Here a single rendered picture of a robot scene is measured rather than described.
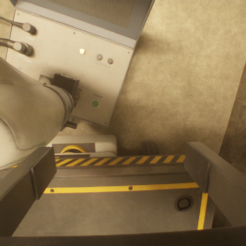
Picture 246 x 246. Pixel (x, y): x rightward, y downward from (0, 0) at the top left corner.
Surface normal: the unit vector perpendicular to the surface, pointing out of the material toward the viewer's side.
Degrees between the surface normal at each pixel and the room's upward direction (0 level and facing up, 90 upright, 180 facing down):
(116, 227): 0
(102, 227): 0
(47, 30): 0
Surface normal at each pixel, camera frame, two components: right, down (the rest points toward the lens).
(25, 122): 0.94, -0.16
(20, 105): 0.79, -0.49
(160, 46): 0.04, 0.25
